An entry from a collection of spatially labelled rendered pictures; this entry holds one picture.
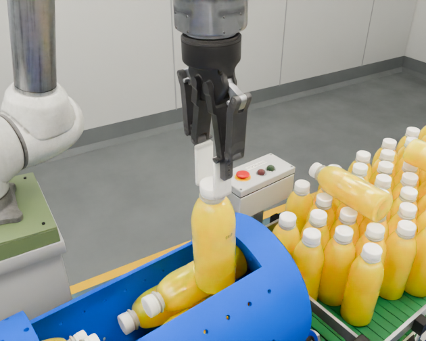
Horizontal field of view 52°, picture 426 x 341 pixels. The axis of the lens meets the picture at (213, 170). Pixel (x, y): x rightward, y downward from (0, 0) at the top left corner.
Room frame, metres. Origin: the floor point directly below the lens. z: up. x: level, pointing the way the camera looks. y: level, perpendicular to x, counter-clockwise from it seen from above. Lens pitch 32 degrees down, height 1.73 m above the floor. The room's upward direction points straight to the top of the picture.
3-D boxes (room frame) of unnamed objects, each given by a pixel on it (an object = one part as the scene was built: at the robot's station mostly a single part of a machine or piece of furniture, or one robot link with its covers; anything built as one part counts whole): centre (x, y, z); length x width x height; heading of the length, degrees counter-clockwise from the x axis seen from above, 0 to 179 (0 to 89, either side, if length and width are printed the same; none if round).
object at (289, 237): (0.79, -0.17, 1.00); 0.07 x 0.07 x 0.19
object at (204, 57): (0.54, 0.00, 1.55); 0.08 x 0.07 x 0.09; 37
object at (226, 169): (0.51, -0.02, 1.42); 0.03 x 0.01 x 0.05; 37
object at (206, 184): (0.54, 0.00, 1.35); 0.04 x 0.04 x 0.02
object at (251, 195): (1.00, -0.12, 1.05); 0.20 x 0.10 x 0.10; 127
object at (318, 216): (0.80, -0.25, 1.10); 0.04 x 0.04 x 0.02
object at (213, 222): (0.54, 0.00, 1.25); 0.07 x 0.07 x 0.19
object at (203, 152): (0.56, 0.01, 1.39); 0.03 x 0.01 x 0.07; 127
